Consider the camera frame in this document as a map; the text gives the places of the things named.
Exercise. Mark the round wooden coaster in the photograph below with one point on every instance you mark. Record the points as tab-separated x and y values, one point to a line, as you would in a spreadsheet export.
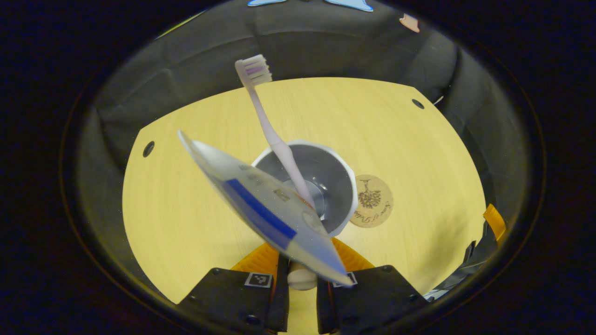
375	200

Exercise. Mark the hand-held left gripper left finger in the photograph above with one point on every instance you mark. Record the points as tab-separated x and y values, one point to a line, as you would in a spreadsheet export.
281	298

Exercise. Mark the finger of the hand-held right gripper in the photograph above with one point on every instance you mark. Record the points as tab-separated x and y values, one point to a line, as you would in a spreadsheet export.
494	218

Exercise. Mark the black backdrop cloth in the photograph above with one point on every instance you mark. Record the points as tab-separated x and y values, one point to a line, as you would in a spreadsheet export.
326	42

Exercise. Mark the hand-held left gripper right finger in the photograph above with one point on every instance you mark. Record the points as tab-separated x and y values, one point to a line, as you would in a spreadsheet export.
326	307

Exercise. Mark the pale purple toothbrush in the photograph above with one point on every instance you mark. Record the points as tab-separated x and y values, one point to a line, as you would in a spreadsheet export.
267	125

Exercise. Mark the white toothpaste tube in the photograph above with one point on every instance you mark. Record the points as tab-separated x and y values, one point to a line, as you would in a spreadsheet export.
260	209

